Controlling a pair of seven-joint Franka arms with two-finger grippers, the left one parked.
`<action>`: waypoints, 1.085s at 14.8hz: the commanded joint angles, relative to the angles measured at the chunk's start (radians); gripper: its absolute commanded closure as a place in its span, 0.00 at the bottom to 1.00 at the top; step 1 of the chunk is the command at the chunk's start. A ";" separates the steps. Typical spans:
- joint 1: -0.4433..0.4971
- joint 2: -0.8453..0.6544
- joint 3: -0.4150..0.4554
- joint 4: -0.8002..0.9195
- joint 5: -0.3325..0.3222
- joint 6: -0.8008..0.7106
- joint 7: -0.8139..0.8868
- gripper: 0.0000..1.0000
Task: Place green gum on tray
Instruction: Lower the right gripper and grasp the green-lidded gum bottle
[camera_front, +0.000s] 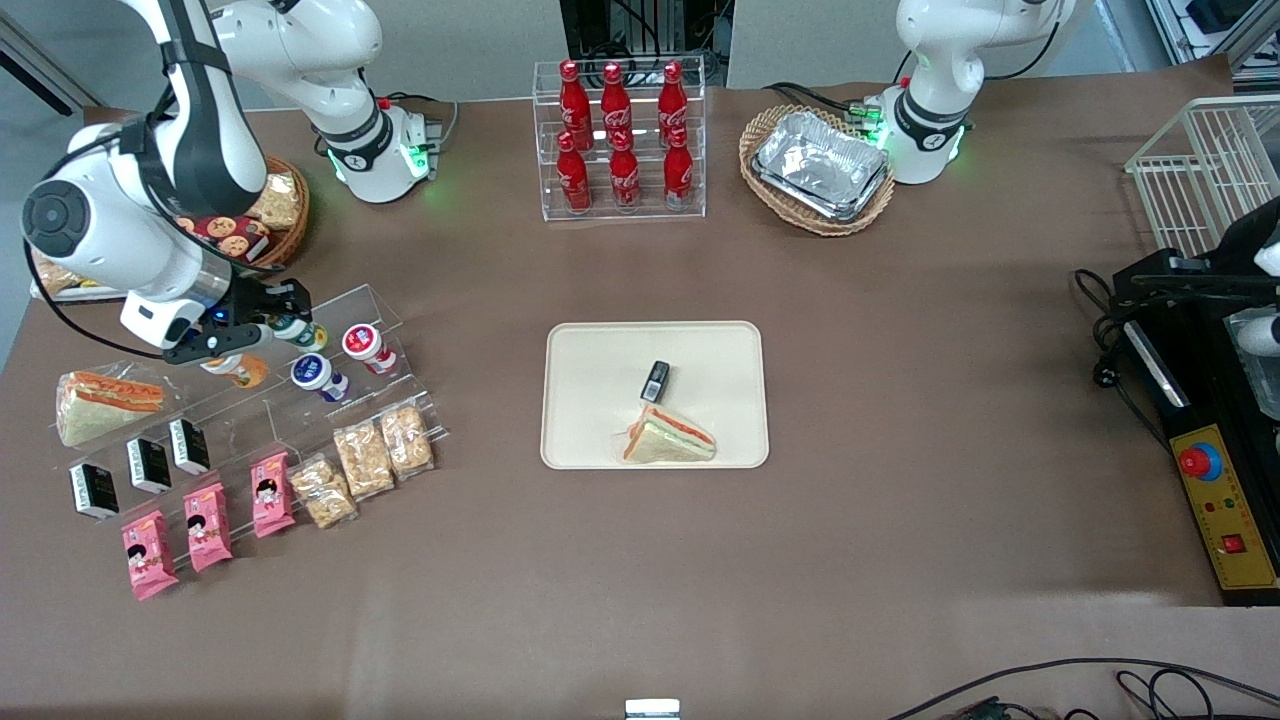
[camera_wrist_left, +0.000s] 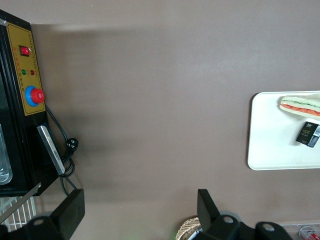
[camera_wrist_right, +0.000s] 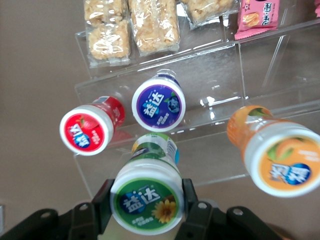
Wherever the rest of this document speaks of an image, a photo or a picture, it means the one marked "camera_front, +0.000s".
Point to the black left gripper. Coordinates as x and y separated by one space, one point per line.
1240 242

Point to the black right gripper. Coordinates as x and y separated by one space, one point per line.
250 298

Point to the green lid gum bottle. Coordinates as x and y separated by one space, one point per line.
305 338

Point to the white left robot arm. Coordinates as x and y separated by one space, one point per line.
935 110

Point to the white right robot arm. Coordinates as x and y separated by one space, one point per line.
100 230

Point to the orange lid gum bottle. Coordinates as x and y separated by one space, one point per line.
245 372

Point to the blue lid gum bottle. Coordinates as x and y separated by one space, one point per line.
312 372

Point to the red lid gum bottle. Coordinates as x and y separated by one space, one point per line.
362 342

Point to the small black gum box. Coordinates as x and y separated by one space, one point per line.
655 381
189 446
149 466
93 490

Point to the beige plastic tray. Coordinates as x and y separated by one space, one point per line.
590 400

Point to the aluminium foil tray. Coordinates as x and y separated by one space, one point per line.
845 214
820 160

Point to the dark red cookie box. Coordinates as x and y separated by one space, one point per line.
235 238

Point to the dark round wicker basket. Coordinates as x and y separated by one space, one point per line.
295 240

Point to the clear acrylic stepped stand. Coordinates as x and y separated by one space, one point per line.
240 420

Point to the clear plastic container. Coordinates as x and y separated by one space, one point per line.
1258 385

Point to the clear bag of crackers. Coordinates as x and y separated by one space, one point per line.
407 440
325 492
363 460
280 200
55 275

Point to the pink snack packet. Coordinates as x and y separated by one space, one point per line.
148 555
272 495
207 527

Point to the wrapped triangle sandwich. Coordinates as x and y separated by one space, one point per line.
670 440
100 410

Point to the white plastic bin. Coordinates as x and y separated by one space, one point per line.
75 295

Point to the red emergency stop button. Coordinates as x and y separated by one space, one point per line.
1198 460

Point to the black sealing machine yellow panel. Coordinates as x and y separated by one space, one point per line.
1230 520

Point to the grey metal shelf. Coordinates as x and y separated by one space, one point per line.
1215 30

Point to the dark metal bar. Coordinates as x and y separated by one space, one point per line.
45 75

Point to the red cola bottle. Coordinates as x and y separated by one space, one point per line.
615 105
672 100
678 172
573 105
574 180
625 178

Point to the clear acrylic bottle rack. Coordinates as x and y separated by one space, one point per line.
645 205

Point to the light oval wicker basket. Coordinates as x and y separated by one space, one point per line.
770 205

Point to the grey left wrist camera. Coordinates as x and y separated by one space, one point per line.
1262 335

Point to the black equipment frame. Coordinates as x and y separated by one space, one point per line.
640 25

